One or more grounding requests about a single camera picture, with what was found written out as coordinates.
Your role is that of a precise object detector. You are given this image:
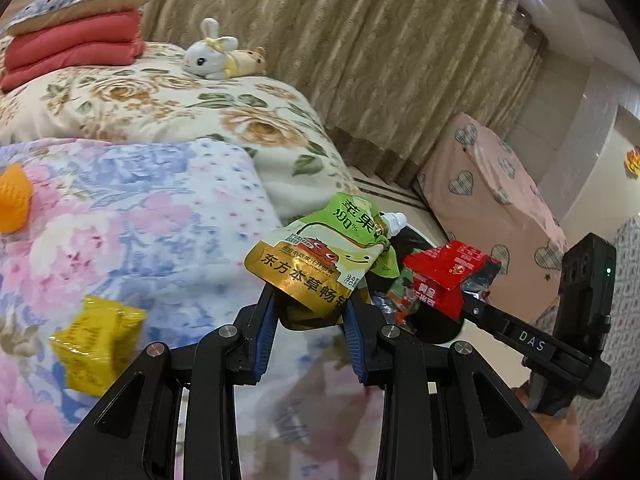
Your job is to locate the red milk carton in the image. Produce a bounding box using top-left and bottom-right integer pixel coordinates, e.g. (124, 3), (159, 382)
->
(404, 240), (494, 321)

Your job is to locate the yellow snack packet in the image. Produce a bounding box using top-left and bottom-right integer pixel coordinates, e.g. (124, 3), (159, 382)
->
(49, 296), (146, 396)

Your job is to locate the green juice pouch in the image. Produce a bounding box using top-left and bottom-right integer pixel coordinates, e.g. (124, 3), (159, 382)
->
(244, 193), (408, 330)

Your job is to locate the red snack wrapper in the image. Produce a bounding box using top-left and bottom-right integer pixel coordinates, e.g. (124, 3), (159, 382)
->
(371, 268), (419, 330)

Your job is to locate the white round trash bin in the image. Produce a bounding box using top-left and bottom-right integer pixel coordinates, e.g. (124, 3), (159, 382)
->
(392, 224), (435, 252)

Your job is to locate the person's right hand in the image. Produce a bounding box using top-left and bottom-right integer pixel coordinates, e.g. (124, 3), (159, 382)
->
(532, 405), (580, 469)

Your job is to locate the pink heart-pattern covered furniture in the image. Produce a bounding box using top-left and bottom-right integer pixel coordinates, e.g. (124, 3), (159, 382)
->
(416, 113), (568, 322)

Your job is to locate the pastel floral quilt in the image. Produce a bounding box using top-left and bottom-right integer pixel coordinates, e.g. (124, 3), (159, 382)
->
(1, 139), (383, 479)

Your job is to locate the beige patterned curtain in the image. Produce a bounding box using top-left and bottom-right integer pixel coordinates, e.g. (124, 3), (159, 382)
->
(143, 0), (547, 186)

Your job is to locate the tan bear plush lying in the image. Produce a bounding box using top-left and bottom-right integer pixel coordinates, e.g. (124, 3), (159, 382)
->
(224, 47), (267, 78)

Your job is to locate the cream rose-pattern blanket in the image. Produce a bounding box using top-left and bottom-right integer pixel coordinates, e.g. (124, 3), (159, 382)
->
(1, 42), (359, 222)

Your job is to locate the white rabbit plush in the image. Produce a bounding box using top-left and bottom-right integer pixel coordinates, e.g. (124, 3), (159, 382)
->
(183, 18), (239, 80)

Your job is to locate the folded red blanket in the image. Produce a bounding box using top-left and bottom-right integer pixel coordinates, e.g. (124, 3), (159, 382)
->
(1, 10), (145, 92)

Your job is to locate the blue-patterned pillow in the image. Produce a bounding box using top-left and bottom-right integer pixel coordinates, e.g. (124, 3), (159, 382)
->
(1, 0), (151, 37)

